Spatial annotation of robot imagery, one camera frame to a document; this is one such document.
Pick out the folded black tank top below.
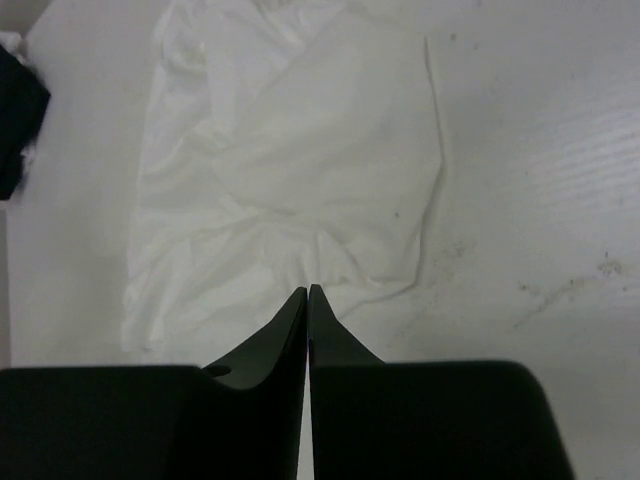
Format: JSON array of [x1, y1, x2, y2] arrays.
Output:
[[1, 47, 51, 202]]

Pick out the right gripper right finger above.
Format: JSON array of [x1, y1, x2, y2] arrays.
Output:
[[307, 286, 574, 479]]

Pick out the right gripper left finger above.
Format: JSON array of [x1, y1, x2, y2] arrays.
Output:
[[1, 288, 306, 479]]

